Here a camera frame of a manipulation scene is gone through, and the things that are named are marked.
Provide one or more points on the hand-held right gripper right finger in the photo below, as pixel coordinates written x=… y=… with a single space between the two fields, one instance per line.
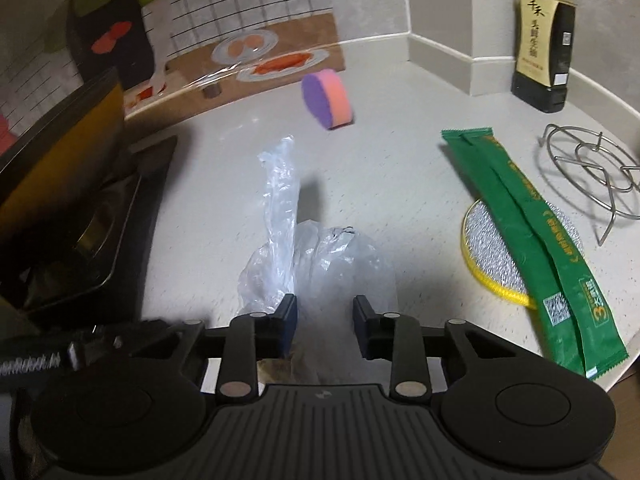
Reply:
x=359 y=322

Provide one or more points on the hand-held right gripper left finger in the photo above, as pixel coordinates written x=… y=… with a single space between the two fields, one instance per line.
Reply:
x=289 y=322

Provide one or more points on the clear plastic bag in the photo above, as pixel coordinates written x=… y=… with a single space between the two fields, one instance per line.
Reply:
x=320 y=260

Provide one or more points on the yellow rimmed round scouring pad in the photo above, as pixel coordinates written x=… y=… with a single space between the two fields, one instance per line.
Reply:
x=492 y=255

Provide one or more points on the black stove top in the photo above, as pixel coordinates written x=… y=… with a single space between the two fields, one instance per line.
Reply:
x=125 y=225

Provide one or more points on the long green packet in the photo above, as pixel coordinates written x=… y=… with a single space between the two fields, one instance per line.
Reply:
x=540 y=240

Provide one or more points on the pink purple round sponge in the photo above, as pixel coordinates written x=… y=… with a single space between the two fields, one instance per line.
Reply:
x=330 y=97

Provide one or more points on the metal steaming rack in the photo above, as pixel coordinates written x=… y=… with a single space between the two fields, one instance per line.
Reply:
x=595 y=170

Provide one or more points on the dark sauce bottle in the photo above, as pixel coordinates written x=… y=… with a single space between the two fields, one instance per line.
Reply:
x=542 y=45

